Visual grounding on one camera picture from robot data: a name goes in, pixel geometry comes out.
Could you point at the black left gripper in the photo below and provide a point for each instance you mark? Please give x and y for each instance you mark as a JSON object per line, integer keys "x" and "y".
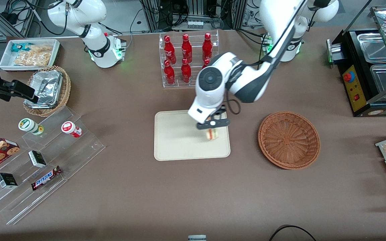
{"x": 219, "y": 113}

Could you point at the triangular sandwich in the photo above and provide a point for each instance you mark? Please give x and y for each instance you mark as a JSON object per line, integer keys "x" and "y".
{"x": 213, "y": 135}

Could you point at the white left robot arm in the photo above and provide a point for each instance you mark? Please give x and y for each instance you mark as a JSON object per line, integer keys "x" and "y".
{"x": 246, "y": 80}

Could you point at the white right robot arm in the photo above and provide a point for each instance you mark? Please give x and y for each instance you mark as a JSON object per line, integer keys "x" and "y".
{"x": 95, "y": 36}

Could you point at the light wicker basket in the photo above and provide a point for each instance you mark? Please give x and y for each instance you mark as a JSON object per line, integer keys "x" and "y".
{"x": 66, "y": 88}

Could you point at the cream plastic tray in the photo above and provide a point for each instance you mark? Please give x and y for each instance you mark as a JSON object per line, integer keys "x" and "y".
{"x": 173, "y": 140}

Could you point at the brown wicker basket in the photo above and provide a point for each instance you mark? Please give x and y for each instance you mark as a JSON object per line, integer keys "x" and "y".
{"x": 288, "y": 140}

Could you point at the aluminium foil container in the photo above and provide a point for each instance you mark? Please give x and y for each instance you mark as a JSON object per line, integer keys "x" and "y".
{"x": 47, "y": 87}

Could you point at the green lid white cup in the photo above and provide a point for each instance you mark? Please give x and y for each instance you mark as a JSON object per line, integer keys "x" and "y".
{"x": 28, "y": 126}

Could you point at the clear bag of chips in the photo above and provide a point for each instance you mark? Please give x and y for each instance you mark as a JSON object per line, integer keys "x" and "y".
{"x": 34, "y": 56}

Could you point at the white rectangular snack bin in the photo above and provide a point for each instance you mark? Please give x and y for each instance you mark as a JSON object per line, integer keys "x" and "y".
{"x": 6, "y": 62}

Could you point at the red lid white cup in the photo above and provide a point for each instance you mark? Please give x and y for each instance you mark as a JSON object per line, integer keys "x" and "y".
{"x": 69, "y": 128}

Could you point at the blue snack packet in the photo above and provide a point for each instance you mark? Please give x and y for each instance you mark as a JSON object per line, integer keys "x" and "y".
{"x": 20, "y": 47}

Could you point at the clear acrylic bottle rack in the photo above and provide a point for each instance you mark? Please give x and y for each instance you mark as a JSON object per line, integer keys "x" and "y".
{"x": 179, "y": 85}

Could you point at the small black carton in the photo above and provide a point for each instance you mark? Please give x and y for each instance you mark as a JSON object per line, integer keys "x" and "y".
{"x": 7, "y": 180}
{"x": 37, "y": 159}

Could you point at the red soda bottle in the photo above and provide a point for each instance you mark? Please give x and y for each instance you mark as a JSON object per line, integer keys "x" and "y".
{"x": 206, "y": 62}
{"x": 186, "y": 73}
{"x": 207, "y": 47}
{"x": 186, "y": 48}
{"x": 169, "y": 74}
{"x": 169, "y": 50}

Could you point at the clear acrylic step shelf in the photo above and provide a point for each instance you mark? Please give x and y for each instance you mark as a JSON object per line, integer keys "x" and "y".
{"x": 62, "y": 157}

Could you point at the Snickers chocolate bar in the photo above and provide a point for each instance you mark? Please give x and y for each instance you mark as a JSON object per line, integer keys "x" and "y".
{"x": 45, "y": 178}

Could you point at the white power strip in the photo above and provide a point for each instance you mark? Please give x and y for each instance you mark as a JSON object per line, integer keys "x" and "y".
{"x": 195, "y": 24}

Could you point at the grey device edge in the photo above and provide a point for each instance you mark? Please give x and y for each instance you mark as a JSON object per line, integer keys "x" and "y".
{"x": 197, "y": 238}

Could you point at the red emergency button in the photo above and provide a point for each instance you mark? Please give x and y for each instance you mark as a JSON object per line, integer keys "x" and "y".
{"x": 348, "y": 77}

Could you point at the black food warmer machine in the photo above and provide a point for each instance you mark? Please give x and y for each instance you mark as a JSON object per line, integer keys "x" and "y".
{"x": 357, "y": 97}

